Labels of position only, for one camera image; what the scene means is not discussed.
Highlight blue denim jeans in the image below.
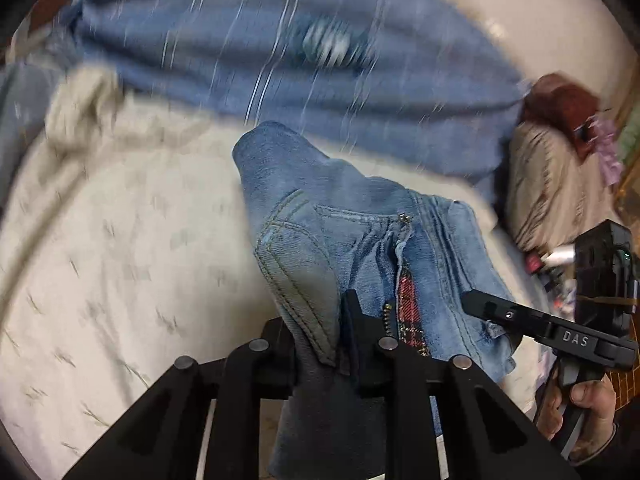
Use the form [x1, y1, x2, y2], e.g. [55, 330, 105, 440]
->
[232, 122, 516, 479]

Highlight person right hand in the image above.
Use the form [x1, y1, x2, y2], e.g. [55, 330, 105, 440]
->
[535, 376, 616, 462]

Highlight white tube bottle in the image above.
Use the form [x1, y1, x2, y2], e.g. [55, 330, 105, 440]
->
[541, 244, 576, 268]

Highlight beige striped pillow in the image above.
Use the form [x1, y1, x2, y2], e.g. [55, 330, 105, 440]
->
[506, 122, 620, 252]

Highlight cream leaf-print bedsheet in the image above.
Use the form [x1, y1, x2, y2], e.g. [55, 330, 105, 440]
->
[0, 62, 539, 480]

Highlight purple cloth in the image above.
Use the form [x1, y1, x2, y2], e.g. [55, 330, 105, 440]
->
[592, 116, 624, 186]

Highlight brown bag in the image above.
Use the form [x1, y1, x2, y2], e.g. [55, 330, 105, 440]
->
[521, 73, 600, 162]

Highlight blue plaid duvet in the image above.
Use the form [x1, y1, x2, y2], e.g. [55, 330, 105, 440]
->
[60, 0, 525, 201]

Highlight grey patterned blanket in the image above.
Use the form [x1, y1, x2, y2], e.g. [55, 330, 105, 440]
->
[0, 24, 82, 212]

